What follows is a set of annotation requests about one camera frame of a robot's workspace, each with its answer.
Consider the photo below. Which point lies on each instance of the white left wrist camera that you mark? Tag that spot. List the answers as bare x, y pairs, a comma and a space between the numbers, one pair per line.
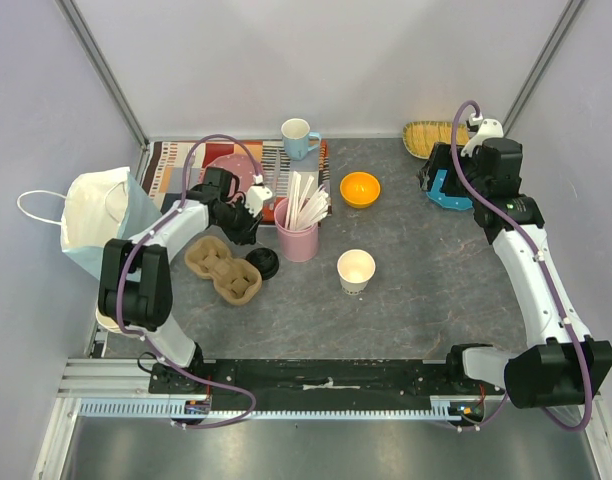
256, 197

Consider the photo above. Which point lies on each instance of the pink straw holder cup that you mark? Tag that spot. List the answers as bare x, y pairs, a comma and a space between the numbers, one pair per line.
296, 246

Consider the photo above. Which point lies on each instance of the grey slotted cable duct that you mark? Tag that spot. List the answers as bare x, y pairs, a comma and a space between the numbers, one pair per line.
183, 410

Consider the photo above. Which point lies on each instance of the black plastic cup lid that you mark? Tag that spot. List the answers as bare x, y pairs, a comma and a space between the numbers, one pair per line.
265, 260

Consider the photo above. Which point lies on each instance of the light blue mug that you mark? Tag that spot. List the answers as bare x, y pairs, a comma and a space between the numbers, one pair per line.
298, 138

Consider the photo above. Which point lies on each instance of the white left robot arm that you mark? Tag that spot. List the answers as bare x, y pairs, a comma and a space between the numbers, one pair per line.
135, 286

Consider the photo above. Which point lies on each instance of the white wrapped straw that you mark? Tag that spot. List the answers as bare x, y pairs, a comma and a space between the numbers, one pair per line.
294, 201
311, 207
320, 210

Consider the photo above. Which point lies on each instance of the white paper coffee cup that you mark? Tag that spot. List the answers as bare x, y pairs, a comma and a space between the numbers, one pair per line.
355, 268

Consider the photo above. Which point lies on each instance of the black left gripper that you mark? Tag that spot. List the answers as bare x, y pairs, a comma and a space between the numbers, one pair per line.
248, 234

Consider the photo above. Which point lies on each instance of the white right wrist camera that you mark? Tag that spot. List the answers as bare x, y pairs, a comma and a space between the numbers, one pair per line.
482, 129

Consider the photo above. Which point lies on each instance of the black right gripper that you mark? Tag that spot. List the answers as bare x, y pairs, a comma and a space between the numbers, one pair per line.
433, 170

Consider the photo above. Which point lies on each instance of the yellow woven tray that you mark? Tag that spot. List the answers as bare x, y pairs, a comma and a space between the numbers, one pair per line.
419, 137

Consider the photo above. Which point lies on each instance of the brown cardboard cup carrier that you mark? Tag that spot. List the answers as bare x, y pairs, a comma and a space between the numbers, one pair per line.
236, 280

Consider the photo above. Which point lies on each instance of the blue polka dot plate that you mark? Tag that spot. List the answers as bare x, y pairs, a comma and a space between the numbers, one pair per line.
436, 195

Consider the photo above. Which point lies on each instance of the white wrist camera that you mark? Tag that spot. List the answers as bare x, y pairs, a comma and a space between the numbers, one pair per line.
256, 197
482, 129

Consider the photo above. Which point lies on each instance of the pink polka dot plate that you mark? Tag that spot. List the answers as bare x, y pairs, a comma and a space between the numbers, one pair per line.
242, 167

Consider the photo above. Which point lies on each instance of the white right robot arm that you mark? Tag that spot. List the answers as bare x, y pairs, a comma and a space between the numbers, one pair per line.
562, 364

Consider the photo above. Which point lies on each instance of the light blue paper bag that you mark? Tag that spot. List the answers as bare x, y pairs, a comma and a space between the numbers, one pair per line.
97, 207

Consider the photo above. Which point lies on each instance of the grey table knife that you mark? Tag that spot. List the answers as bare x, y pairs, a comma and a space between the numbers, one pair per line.
275, 178

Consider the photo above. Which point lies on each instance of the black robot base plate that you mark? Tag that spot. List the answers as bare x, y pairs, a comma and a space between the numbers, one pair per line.
336, 384

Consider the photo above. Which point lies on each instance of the orange bowl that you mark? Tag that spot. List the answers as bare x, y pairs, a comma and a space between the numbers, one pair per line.
360, 189

